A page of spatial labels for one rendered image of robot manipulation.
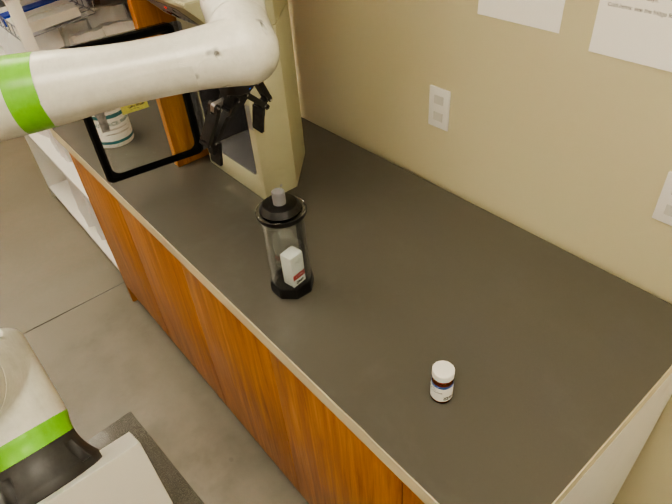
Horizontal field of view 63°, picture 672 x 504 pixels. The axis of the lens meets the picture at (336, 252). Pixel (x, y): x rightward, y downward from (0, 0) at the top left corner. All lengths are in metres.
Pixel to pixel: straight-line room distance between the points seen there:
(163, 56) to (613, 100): 0.87
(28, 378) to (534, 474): 0.81
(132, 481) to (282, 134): 0.99
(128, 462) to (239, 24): 0.65
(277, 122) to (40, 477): 1.02
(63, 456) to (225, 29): 0.66
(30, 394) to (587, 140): 1.16
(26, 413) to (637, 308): 1.16
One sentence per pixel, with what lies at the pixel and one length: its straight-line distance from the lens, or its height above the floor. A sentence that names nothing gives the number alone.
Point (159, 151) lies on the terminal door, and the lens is 1.77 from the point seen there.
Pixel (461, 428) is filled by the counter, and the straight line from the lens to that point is 1.07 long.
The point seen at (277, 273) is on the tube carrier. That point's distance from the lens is 1.25.
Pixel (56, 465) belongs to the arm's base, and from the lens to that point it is 0.91.
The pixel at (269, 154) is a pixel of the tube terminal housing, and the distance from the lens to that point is 1.55.
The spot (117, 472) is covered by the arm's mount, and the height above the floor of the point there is 1.15.
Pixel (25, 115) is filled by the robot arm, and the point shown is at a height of 1.50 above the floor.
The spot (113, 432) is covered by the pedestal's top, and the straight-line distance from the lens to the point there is 1.17.
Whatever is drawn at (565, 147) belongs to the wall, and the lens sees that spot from 1.38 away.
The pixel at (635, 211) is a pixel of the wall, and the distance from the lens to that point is 1.36.
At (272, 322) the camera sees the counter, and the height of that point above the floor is 0.94.
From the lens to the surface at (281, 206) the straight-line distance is 1.16.
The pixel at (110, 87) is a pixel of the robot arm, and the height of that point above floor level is 1.52.
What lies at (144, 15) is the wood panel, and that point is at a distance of 1.70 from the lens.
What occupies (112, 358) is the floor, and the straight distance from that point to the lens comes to 2.64.
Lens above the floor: 1.84
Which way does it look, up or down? 40 degrees down
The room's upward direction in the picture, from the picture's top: 5 degrees counter-clockwise
